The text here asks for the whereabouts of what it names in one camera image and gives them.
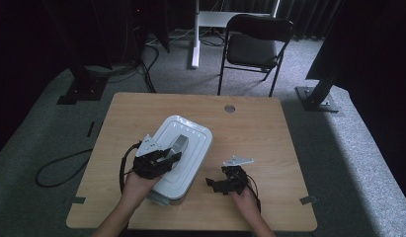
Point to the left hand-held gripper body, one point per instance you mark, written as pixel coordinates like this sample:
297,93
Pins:
147,166

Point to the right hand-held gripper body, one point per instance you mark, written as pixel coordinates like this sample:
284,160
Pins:
235,181

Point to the brown translucent storage box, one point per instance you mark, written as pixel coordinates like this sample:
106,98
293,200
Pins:
164,197

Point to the person's right hand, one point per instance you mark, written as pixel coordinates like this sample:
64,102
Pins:
245,202

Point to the person's left hand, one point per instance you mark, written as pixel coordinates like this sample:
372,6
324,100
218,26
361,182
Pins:
138,189

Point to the black floor tape strip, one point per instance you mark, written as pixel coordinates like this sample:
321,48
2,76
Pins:
90,129

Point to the grey round table grommet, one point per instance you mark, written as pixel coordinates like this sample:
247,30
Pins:
229,108

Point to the grey tape piece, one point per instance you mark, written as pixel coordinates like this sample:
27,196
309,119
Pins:
78,200
308,199

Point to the black stand with metal base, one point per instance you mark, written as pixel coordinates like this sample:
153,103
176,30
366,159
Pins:
317,98

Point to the black folding chair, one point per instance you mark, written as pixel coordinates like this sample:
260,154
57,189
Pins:
251,49

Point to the dark curtain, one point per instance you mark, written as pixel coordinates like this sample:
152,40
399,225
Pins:
309,16

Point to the white desk frame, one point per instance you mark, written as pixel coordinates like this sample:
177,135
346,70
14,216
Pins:
195,42

